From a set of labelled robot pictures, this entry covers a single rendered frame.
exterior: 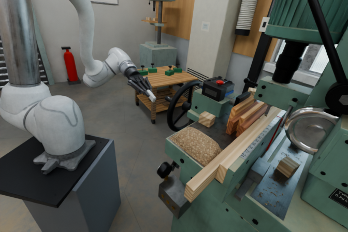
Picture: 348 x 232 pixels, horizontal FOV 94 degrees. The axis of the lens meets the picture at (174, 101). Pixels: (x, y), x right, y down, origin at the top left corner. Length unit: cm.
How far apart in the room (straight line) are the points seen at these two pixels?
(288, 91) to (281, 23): 19
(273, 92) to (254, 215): 36
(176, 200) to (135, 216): 70
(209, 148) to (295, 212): 28
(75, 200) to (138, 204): 63
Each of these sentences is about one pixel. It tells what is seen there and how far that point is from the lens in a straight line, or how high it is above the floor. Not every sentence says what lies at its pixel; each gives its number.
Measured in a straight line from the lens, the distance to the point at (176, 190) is 73.
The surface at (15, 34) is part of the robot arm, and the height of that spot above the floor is 111.
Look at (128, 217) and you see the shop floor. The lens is 137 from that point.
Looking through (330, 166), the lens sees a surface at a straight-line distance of 45.
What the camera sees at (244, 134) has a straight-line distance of 52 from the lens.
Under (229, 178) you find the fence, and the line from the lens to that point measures 40.
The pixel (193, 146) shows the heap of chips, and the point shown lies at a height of 92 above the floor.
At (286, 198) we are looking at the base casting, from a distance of 62.
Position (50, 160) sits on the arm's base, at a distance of 87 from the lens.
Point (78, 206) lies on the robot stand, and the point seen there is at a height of 49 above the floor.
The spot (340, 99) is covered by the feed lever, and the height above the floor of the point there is 112.
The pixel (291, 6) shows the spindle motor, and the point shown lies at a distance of 52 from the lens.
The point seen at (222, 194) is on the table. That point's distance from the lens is 45.
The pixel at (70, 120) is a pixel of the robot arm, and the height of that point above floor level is 82.
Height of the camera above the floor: 123
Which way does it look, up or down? 29 degrees down
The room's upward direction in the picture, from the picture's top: 6 degrees clockwise
